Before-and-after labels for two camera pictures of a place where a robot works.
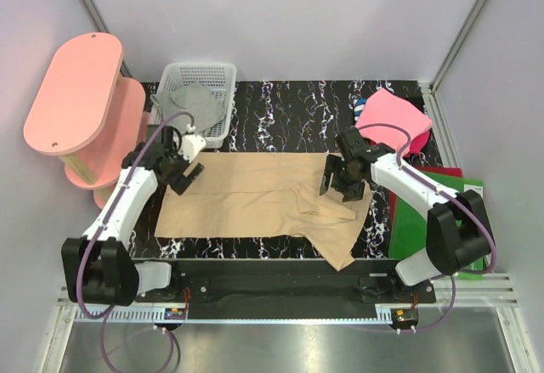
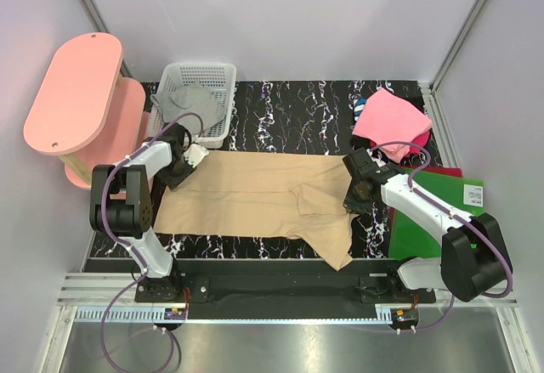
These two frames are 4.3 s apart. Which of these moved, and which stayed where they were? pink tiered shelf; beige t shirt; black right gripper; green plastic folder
Moved: black right gripper
Stayed: beige t shirt; pink tiered shelf; green plastic folder
